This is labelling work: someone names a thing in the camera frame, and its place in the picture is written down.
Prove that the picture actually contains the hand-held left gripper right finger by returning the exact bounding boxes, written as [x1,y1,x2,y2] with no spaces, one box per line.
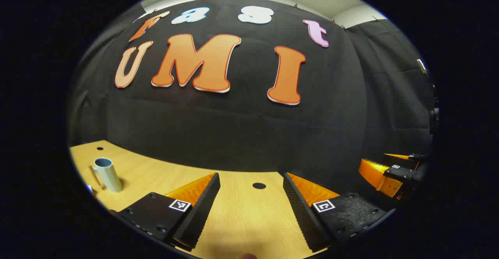
[282,172,396,253]

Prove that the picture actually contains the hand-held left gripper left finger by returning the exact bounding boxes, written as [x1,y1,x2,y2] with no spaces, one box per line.
[108,172,221,252]

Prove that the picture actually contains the wooden desktop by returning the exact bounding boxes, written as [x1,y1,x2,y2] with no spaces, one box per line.
[69,140,332,259]

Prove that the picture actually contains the blue-grey cup with wooden handle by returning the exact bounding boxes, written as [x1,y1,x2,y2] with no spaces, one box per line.
[90,158,124,193]

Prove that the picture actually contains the black backdrop cloth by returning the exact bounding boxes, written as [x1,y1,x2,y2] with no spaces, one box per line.
[67,0,435,209]

